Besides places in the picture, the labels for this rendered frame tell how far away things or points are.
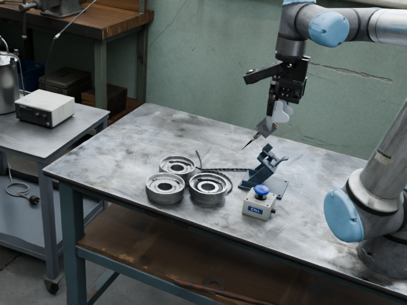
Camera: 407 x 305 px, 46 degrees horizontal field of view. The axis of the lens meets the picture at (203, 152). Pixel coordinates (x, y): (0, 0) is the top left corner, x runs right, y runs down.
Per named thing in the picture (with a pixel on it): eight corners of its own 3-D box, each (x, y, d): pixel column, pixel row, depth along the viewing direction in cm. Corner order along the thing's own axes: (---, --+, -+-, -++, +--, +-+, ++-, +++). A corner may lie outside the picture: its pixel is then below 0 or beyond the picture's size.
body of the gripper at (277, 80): (297, 107, 122) (306, 61, 117) (264, 100, 125) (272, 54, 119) (303, 97, 129) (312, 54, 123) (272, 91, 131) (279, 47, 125)
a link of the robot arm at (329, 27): (367, 14, 105) (336, 2, 114) (325, 14, 101) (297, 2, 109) (358, 49, 109) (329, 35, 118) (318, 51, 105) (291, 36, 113)
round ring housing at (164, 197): (158, 210, 125) (158, 198, 123) (137, 191, 132) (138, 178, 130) (191, 200, 130) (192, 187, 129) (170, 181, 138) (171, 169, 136)
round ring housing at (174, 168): (169, 189, 134) (170, 177, 132) (152, 171, 141) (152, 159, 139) (201, 181, 139) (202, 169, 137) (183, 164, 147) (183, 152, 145)
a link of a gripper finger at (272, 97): (270, 118, 125) (277, 85, 121) (264, 117, 125) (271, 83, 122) (274, 113, 129) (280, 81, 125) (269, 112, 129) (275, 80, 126)
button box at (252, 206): (241, 213, 127) (243, 198, 124) (249, 200, 133) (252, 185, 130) (270, 223, 124) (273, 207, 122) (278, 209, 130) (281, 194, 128)
